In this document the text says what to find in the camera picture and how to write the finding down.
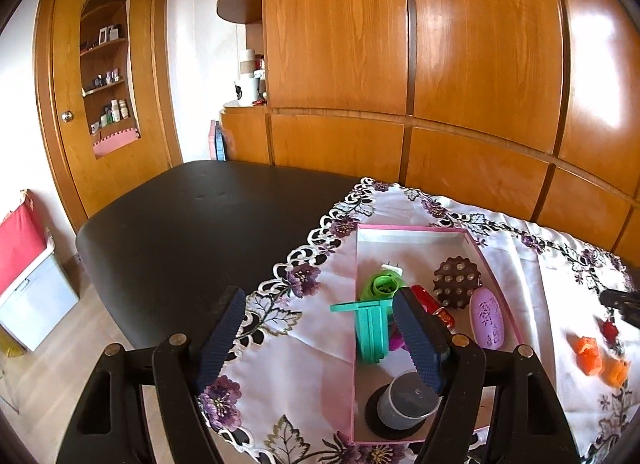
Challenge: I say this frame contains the magenta plastic cup mould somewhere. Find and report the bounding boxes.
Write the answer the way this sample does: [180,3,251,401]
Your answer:
[388,324,406,351]

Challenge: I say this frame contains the red puzzle piece K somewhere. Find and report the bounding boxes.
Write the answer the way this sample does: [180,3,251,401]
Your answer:
[600,320,620,346]

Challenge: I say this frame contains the teal plastic comb stand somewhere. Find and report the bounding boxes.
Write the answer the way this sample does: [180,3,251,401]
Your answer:
[330,299,393,364]

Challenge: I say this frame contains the mauve oval patterned case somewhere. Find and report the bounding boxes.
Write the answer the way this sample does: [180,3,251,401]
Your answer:
[470,287,506,350]

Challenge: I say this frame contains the grey translucent plastic cup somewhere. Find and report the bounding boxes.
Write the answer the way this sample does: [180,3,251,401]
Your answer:
[380,371,440,428]

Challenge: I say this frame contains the red lipstick tube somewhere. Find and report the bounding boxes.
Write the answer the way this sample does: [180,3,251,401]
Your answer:
[410,284,456,331]

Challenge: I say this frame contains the brown studded round stand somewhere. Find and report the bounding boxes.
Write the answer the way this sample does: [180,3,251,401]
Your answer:
[433,256,480,310]

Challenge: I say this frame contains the light orange puzzle piece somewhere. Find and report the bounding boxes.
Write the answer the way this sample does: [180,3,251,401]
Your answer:
[602,358,629,388]

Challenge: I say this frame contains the pink shallow box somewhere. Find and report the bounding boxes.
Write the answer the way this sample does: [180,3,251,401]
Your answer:
[352,224,522,444]

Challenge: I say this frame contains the green plastic clip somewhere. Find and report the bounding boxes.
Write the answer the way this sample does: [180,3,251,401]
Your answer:
[358,270,406,301]

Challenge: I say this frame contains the white plug adapter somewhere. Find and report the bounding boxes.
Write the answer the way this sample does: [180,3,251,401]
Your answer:
[381,263,404,279]

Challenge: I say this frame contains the black round lid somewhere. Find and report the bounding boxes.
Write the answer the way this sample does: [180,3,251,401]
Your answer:
[364,385,426,441]

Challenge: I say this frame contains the white floral embroidered tablecloth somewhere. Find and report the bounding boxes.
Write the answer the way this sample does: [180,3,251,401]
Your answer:
[203,178,639,463]

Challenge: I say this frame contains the pink blue flat item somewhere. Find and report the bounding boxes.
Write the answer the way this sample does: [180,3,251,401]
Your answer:
[208,119,234,161]

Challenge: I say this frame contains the red cloth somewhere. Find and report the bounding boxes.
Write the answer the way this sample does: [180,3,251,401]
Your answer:
[0,190,47,291]

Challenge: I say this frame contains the wooden display shelf door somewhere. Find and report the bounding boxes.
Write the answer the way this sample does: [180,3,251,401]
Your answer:
[34,0,182,230]

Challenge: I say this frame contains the wooden wall cabinet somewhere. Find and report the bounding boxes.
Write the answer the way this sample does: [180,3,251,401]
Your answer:
[222,0,639,262]

